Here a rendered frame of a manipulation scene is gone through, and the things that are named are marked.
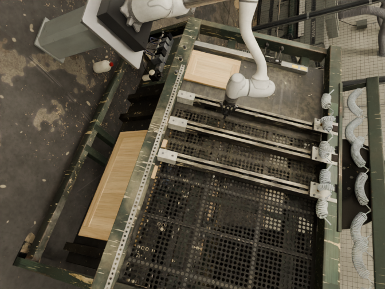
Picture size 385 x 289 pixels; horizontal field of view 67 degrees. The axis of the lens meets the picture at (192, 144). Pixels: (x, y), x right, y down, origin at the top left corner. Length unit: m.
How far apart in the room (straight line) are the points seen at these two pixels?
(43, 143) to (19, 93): 0.39
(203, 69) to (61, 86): 1.15
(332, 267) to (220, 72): 1.55
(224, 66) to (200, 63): 0.20
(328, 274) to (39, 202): 1.99
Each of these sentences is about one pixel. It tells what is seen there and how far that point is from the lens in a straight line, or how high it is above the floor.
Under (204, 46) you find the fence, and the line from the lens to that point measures 2.54.
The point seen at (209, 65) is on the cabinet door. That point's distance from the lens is 2.44.
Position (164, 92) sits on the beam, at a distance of 2.20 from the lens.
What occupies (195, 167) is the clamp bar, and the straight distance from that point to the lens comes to 1.91.
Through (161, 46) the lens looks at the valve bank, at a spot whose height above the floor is 0.74.
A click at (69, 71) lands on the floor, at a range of 2.70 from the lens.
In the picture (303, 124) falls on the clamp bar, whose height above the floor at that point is 1.71.
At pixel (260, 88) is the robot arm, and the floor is 1.57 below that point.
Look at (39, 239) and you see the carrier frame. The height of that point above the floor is 0.16.
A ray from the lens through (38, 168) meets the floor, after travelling 2.46.
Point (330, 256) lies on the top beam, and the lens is 1.96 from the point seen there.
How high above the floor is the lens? 2.10
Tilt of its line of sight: 31 degrees down
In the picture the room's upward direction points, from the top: 88 degrees clockwise
